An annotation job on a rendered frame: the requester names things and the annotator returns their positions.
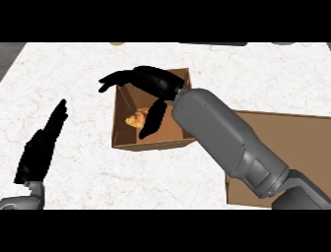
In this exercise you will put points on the flat brown tray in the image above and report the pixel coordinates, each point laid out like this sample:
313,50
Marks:
309,147

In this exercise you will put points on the golden croissant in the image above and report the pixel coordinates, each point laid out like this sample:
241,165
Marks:
136,119

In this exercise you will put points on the open cardboard box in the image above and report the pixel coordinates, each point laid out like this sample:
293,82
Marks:
146,131

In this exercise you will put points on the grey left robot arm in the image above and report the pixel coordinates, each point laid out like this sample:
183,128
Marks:
25,198

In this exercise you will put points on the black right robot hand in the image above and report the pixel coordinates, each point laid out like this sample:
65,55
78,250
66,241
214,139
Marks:
148,80

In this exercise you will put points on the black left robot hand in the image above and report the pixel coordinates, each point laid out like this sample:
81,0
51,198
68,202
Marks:
40,151

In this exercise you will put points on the small yellow object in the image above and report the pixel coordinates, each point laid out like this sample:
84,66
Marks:
117,43

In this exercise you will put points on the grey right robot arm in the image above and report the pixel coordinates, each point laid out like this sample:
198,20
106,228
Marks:
241,147

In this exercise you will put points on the pale grey object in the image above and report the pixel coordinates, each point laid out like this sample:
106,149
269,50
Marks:
284,43

